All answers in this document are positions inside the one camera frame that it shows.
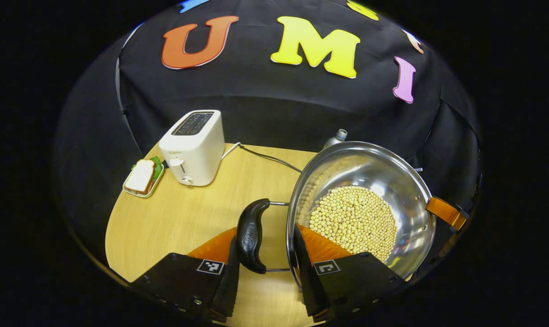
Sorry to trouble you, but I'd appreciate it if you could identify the pile of soybeans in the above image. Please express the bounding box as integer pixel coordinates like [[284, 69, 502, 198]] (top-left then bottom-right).
[[308, 185, 398, 263]]

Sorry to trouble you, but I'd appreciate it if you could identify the toaster power cable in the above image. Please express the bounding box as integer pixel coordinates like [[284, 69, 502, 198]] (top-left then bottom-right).
[[221, 142, 303, 173]]

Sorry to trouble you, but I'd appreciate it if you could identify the steel pot with black handles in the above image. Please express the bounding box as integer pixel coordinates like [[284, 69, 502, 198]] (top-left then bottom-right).
[[236, 141, 438, 291]]

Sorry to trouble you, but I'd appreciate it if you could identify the silver bottle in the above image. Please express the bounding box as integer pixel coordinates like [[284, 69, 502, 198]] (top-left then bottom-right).
[[323, 129, 349, 149]]

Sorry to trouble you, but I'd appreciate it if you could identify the small sandwich tray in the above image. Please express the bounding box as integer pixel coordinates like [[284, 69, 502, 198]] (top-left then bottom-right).
[[122, 157, 165, 198]]

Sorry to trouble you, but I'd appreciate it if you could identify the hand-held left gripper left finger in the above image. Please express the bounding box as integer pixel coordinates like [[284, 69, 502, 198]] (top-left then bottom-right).
[[128, 226, 242, 324]]

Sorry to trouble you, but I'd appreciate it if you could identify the toast sandwich with lettuce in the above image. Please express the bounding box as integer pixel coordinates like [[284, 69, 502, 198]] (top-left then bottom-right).
[[124, 157, 163, 195]]

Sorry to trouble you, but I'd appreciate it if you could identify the white toaster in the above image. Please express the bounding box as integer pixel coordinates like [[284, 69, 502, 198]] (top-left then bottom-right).
[[158, 109, 225, 187]]

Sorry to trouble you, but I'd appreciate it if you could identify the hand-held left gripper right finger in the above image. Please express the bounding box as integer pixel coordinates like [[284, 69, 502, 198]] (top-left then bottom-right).
[[293, 223, 412, 324]]

